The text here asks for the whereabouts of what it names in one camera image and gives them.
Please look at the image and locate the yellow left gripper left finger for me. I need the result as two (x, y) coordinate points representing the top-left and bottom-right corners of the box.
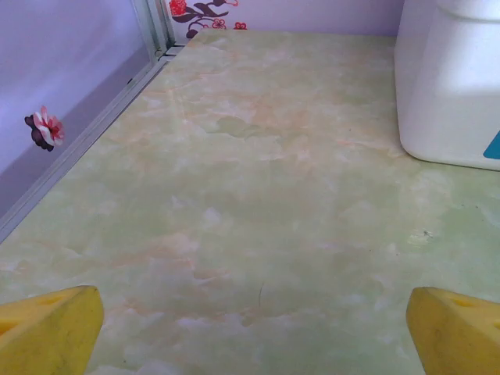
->
(0, 285), (105, 375)

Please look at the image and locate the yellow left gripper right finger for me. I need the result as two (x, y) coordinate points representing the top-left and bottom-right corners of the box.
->
(405, 286), (500, 375)

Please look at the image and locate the white storage box blue lid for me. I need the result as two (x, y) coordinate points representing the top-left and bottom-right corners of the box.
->
(393, 0), (500, 172)

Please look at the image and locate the aluminium side rail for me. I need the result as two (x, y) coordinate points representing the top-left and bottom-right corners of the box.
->
(0, 45), (184, 244)

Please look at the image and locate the aluminium corner post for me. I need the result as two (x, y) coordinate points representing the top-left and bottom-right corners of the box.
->
(132, 0), (177, 60)

